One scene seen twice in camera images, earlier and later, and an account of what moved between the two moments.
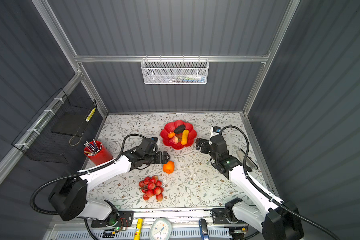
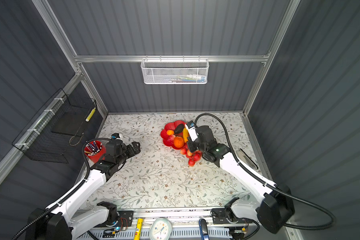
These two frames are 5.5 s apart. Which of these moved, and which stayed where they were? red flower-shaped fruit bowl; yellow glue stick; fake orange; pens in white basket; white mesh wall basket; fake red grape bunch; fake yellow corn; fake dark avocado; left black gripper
Moved: left black gripper; fake orange; fake red grape bunch
Stayed: fake yellow corn; yellow glue stick; red flower-shaped fruit bowl; fake dark avocado; white mesh wall basket; pens in white basket
